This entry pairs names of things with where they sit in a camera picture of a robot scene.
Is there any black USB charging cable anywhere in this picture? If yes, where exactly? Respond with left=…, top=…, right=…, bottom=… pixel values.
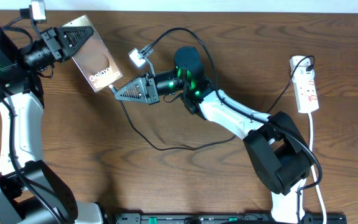
left=108, top=55, right=316, bottom=151

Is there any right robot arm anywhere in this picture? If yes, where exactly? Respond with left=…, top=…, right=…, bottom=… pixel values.
left=111, top=47, right=315, bottom=223

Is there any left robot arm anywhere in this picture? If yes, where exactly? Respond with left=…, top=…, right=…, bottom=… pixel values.
left=0, top=24, right=111, bottom=223

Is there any Galaxy S25 Ultra smartphone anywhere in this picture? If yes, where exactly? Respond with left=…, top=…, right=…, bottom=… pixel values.
left=64, top=14, right=123, bottom=92

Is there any white power strip cord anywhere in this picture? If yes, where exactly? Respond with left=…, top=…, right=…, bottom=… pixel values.
left=308, top=113, right=328, bottom=224

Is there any white power strip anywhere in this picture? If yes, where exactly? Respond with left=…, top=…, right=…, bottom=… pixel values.
left=290, top=55, right=319, bottom=114

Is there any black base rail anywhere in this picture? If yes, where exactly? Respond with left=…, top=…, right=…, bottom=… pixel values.
left=112, top=211, right=348, bottom=224

